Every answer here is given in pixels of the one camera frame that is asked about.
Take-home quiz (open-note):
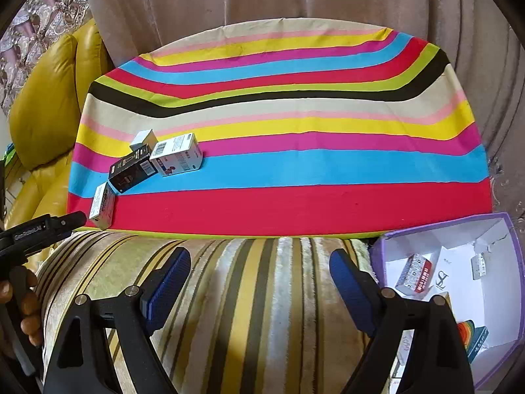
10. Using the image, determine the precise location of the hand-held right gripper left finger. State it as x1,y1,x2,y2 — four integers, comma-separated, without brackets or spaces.
43,247,192,394

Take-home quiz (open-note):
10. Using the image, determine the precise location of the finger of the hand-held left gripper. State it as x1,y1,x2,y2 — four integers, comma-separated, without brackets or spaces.
43,210,89,239

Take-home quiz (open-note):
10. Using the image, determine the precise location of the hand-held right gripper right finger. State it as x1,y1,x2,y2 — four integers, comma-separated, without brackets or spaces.
329,248,476,394

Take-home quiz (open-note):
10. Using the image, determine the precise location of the narrow white box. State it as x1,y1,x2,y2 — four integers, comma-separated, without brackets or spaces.
89,183,116,230

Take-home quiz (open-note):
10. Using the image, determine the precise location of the purple cardboard box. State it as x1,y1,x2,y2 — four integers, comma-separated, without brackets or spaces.
368,212,525,390

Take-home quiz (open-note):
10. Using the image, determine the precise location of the white and red box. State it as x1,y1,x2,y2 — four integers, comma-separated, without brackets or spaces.
394,253,434,298

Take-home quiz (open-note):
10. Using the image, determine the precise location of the silver cube box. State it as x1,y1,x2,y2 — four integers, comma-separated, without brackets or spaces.
130,129,159,153

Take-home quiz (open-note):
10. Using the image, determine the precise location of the rainbow printed box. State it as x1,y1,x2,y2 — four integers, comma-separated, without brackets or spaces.
456,319,491,356

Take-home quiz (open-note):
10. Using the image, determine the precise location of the white box with black print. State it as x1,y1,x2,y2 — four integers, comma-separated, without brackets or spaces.
149,132,203,177

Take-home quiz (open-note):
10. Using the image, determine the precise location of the white foam block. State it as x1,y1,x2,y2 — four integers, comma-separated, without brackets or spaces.
472,252,492,280

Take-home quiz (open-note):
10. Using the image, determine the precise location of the person's left hand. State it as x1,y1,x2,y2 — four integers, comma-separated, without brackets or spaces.
0,279,44,359

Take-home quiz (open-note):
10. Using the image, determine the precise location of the striped plush blanket with tassels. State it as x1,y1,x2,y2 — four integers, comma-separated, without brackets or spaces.
35,230,411,394

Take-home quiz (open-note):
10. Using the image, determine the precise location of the white printed paper insert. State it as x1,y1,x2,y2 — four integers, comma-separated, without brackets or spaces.
427,246,480,296

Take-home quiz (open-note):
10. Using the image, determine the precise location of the colourful striped cloth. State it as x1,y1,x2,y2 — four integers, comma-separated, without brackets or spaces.
66,18,493,241

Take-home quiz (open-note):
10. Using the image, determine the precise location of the yellow leather sofa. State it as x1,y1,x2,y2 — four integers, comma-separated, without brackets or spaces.
0,18,113,263

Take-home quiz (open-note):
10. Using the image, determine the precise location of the lace curtain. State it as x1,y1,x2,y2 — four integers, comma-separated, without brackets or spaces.
0,0,124,111

